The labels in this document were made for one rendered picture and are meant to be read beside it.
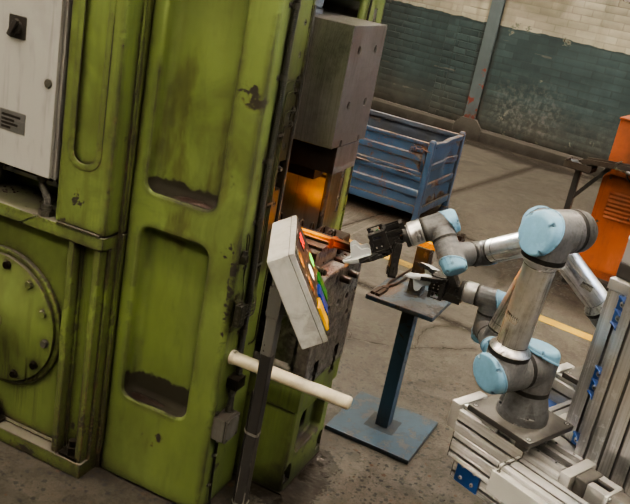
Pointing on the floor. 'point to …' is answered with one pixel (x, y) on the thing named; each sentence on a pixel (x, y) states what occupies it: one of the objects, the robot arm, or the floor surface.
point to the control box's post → (257, 408)
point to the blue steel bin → (406, 164)
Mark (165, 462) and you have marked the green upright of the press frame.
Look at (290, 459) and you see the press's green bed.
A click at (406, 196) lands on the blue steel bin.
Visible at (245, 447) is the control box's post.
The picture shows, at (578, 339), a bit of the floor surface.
